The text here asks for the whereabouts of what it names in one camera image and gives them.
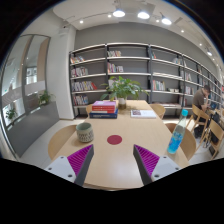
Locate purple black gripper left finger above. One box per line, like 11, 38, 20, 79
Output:
46, 145, 94, 186

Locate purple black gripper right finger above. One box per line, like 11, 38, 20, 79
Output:
133, 145, 180, 185

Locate clear blue water bottle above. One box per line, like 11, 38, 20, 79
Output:
167, 109, 188, 154

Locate wooden chair near left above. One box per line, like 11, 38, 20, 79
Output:
48, 125, 76, 159

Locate patterned ceramic mug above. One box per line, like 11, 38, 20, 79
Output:
76, 122, 94, 143

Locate wooden chair near right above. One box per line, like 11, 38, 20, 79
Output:
168, 129, 196, 161

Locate round red coaster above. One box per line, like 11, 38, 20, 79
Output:
107, 135, 122, 145

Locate open white magazine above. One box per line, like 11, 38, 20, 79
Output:
131, 110, 156, 118

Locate dark blue bottom book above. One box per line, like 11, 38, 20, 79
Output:
89, 109, 118, 119

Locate wooden chair far right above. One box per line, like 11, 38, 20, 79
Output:
150, 104, 166, 119

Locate wooden chair far left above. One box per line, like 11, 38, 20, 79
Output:
86, 104, 92, 116

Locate pink red top books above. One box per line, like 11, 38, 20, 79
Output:
92, 101, 116, 113

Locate wooden slat chair background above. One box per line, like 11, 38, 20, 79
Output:
187, 105, 209, 130

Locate wooden slat chair nearest right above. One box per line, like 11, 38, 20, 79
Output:
201, 120, 224, 158

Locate floor plant by window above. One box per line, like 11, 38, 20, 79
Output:
38, 90, 52, 106

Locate seated man in brown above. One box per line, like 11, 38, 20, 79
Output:
193, 85, 211, 138

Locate potted green plant on table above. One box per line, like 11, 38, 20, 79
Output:
100, 76, 148, 109

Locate large grey bookshelf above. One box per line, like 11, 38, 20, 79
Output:
69, 43, 222, 117

